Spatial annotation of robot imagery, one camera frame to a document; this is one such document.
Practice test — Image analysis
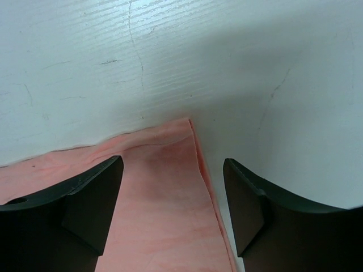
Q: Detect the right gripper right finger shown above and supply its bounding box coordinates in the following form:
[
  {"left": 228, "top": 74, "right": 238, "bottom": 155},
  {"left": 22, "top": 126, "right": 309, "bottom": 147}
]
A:
[{"left": 223, "top": 159, "right": 362, "bottom": 271}]

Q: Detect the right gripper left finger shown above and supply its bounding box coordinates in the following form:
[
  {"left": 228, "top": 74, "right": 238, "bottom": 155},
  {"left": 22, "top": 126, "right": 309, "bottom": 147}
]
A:
[{"left": 1, "top": 156, "right": 124, "bottom": 271}]

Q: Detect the pink t shirt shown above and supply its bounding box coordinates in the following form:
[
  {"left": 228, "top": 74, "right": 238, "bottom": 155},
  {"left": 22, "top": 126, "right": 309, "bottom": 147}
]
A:
[{"left": 1, "top": 118, "right": 237, "bottom": 271}]

